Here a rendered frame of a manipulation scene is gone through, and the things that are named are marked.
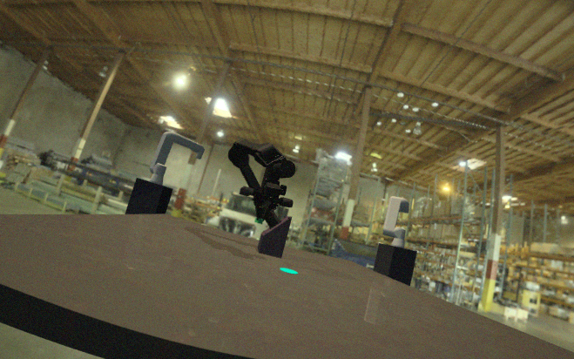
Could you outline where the cyan circle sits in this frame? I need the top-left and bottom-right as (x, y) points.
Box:
(280, 268), (298, 274)

